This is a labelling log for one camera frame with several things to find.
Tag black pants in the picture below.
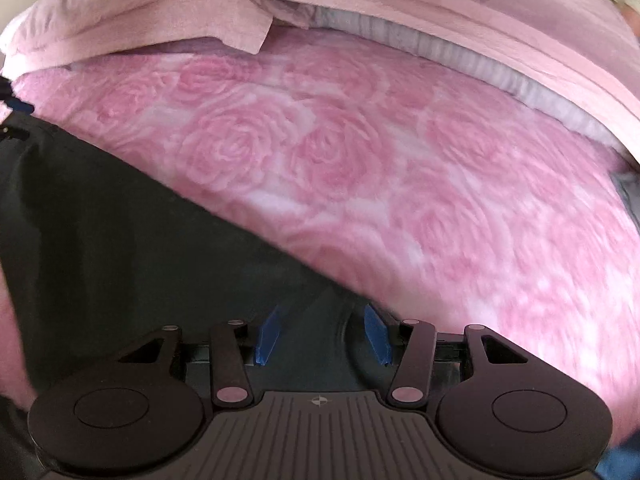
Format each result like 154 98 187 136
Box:
0 111 405 413

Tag blue jeans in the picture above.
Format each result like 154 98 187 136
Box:
597 442 640 480

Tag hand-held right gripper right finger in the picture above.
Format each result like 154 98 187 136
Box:
364 304 529 407

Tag grey pillow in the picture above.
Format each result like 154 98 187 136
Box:
611 169 640 211

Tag pink floral bedspread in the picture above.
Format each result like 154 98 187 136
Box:
0 35 640 461

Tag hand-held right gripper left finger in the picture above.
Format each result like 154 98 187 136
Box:
115 304 282 407

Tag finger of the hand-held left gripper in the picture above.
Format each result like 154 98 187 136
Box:
0 77 35 115
0 119 30 142

